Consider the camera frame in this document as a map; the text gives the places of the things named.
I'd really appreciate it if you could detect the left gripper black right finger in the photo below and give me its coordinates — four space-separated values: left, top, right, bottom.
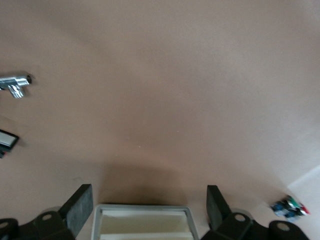
199 184 271 240

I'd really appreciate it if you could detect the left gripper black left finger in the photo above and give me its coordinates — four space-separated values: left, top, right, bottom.
19 184 94 240

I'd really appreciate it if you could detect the grey plastic tray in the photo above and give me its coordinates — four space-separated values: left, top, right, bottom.
91 203 201 240

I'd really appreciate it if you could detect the green push button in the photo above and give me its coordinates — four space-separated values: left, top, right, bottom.
271 194 301 216

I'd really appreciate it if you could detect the black square white-faced button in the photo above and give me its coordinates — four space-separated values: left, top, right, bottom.
0 128 20 160

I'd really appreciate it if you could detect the chrome metal pipe fitting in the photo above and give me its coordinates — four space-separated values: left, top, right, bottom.
0 71 34 100

